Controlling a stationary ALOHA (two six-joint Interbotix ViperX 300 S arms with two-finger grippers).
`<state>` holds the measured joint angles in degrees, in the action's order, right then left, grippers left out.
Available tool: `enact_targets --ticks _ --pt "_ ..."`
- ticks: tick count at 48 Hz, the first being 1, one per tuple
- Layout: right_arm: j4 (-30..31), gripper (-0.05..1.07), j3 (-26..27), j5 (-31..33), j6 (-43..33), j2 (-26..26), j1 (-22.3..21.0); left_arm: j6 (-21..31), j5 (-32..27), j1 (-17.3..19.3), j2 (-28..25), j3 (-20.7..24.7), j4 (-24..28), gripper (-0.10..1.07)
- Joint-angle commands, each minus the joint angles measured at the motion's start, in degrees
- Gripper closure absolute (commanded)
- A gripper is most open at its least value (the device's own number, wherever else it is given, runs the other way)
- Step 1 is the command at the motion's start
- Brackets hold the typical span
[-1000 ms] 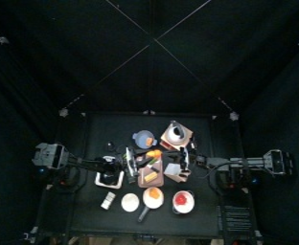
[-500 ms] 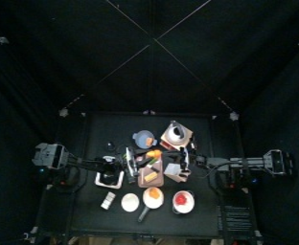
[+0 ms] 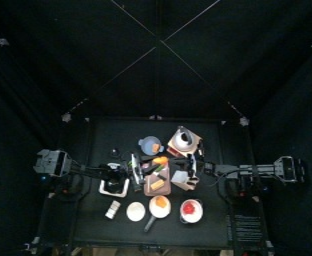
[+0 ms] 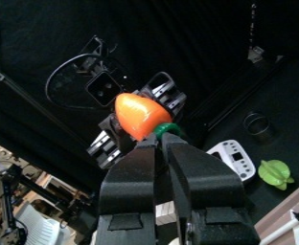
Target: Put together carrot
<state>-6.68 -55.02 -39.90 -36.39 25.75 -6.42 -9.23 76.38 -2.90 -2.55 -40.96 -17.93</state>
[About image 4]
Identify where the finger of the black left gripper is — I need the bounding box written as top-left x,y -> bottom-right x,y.
139,71 -> 188,120
85,128 -> 128,170

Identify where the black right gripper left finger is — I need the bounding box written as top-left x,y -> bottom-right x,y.
95,133 -> 163,245

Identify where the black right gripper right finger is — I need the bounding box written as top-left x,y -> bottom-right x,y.
162,131 -> 261,245

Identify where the orange toy carrot green-top piece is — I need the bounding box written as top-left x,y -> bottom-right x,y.
113,92 -> 183,143

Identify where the white toy kitchen scale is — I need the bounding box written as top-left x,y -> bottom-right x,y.
204,139 -> 257,184

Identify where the green toy star fruit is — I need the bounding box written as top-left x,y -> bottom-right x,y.
257,159 -> 295,191

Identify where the pink cutting board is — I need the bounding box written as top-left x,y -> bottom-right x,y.
253,183 -> 299,245

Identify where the small black cup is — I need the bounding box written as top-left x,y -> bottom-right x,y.
242,111 -> 274,142

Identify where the white plastic chair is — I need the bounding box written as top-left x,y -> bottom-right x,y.
14,200 -> 75,245

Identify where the black metal stand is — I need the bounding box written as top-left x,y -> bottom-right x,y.
0,164 -> 32,245

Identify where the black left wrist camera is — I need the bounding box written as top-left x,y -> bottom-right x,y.
84,71 -> 124,108

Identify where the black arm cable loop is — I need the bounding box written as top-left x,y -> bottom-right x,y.
45,52 -> 115,111

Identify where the grey frame clamp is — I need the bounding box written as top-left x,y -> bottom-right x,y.
246,45 -> 266,64

